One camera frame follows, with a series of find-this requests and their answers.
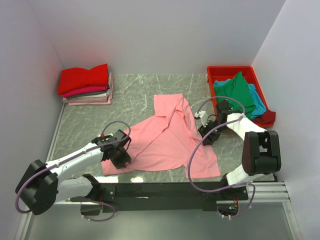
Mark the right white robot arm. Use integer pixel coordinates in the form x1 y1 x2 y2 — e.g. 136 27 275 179
194 99 282 200

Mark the green t shirt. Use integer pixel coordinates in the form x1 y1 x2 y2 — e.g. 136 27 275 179
213 71 256 120

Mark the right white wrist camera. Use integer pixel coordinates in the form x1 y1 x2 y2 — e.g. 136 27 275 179
194 110 208 127

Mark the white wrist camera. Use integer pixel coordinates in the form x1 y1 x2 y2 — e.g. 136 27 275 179
97 133 111 140
194 110 208 127

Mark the folded white t shirt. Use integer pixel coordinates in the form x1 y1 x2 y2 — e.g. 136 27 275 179
63 74 114 100

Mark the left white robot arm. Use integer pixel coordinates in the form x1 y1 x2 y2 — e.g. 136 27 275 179
15 130 131 215

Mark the folded grey t shirt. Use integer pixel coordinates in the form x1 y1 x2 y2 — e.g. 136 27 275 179
63 84 114 100

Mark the folded magenta t shirt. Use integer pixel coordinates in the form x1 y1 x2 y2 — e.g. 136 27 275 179
62 85 108 98

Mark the folded light pink t shirt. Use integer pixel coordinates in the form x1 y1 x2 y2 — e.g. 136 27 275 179
67 87 114 106

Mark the folded beige t shirt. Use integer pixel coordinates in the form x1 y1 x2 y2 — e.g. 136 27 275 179
62 74 113 104

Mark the dark red t shirt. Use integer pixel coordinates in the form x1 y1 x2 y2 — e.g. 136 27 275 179
252 109 276 129

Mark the blue t shirt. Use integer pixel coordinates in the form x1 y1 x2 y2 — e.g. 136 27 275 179
212 78 266 120

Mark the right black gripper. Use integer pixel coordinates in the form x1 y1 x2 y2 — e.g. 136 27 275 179
198 119 230 146

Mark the black base beam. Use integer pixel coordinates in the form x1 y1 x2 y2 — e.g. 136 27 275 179
92 182 249 212

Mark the folded red t shirt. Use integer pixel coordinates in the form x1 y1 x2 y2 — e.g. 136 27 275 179
57 63 109 96

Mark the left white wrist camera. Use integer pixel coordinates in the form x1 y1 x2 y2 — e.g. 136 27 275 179
97 133 111 140

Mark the red plastic bin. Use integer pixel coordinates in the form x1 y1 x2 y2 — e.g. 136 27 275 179
207 66 273 114

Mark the aluminium rail frame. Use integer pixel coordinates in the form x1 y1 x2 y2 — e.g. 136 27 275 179
14 103 302 240

